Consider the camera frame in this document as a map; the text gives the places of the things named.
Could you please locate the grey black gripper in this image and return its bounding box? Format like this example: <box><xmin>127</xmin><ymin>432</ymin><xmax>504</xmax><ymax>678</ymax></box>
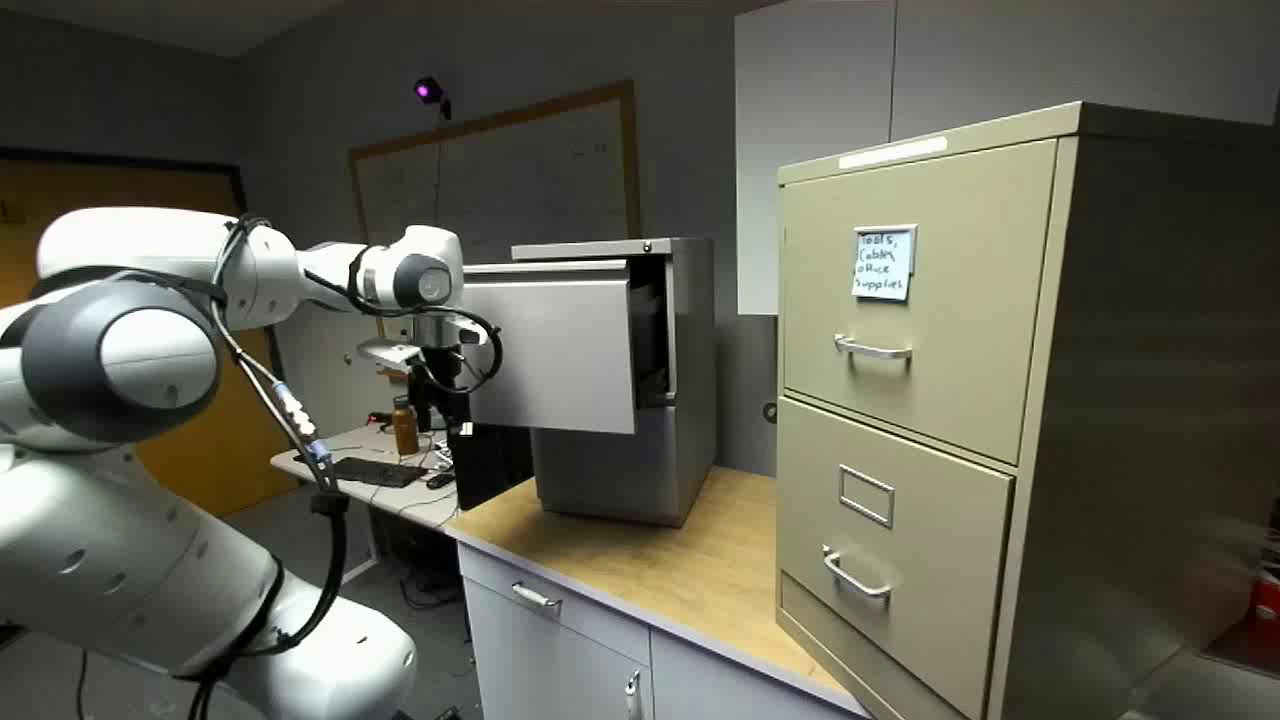
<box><xmin>404</xmin><ymin>310</ymin><xmax>481</xmax><ymax>440</ymax></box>

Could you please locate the grey open cabinet drawer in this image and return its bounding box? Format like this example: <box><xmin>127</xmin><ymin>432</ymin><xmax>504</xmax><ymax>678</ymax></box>
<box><xmin>454</xmin><ymin>258</ymin><xmax>667</xmax><ymax>440</ymax></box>

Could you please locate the beige drawer with empty label holder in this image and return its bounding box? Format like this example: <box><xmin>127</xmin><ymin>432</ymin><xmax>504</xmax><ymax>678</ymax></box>
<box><xmin>771</xmin><ymin>394</ymin><xmax>1018</xmax><ymax>720</ymax></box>

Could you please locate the beige drawer with paper label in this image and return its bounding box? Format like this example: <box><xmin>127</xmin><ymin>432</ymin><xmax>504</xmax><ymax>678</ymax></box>
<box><xmin>775</xmin><ymin>136</ymin><xmax>1060</xmax><ymax>467</ymax></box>

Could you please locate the brown bottle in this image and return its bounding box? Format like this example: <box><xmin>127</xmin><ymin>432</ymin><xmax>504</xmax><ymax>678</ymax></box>
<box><xmin>391</xmin><ymin>400</ymin><xmax>424</xmax><ymax>459</ymax></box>

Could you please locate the black box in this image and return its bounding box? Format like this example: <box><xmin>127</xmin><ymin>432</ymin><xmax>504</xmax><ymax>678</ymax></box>
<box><xmin>447</xmin><ymin>422</ymin><xmax>541</xmax><ymax>518</ymax></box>

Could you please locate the black keyboard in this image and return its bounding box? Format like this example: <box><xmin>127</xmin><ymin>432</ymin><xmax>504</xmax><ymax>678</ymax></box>
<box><xmin>329</xmin><ymin>451</ymin><xmax>430</xmax><ymax>492</ymax></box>

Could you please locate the wooden orange door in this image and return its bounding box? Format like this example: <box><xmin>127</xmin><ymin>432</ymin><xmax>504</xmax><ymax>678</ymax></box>
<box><xmin>0</xmin><ymin>148</ymin><xmax>300</xmax><ymax>521</ymax></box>

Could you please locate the grey metal filing cabinet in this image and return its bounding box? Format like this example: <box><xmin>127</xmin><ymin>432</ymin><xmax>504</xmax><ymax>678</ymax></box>
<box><xmin>506</xmin><ymin>231</ymin><xmax>721</xmax><ymax>528</ymax></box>

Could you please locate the framed whiteboard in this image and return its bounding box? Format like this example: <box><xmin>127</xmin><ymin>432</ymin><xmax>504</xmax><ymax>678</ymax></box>
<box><xmin>344</xmin><ymin>75</ymin><xmax>644</xmax><ymax>278</ymax></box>

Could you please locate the white base cabinet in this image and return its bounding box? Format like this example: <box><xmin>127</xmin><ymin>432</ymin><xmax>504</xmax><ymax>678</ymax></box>
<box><xmin>451</xmin><ymin>542</ymin><xmax>864</xmax><ymax>720</ymax></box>

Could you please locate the white paper note label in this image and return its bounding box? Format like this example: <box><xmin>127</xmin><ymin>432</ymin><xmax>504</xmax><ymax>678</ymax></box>
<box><xmin>847</xmin><ymin>221</ymin><xmax>918</xmax><ymax>310</ymax></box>

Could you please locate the beige metal filing cabinet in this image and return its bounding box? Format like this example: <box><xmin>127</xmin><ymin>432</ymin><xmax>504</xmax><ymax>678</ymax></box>
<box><xmin>771</xmin><ymin>99</ymin><xmax>1280</xmax><ymax>720</ymax></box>

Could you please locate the red object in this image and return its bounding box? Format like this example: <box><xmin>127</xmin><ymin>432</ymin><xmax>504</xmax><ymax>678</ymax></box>
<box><xmin>1243</xmin><ymin>492</ymin><xmax>1280</xmax><ymax>656</ymax></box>

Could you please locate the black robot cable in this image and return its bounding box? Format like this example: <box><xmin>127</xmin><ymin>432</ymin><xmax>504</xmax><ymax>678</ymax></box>
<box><xmin>183</xmin><ymin>217</ymin><xmax>504</xmax><ymax>720</ymax></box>

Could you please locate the camera with purple light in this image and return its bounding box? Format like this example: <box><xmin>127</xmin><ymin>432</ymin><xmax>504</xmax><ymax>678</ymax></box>
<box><xmin>409</xmin><ymin>72</ymin><xmax>454</xmax><ymax>125</ymax></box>

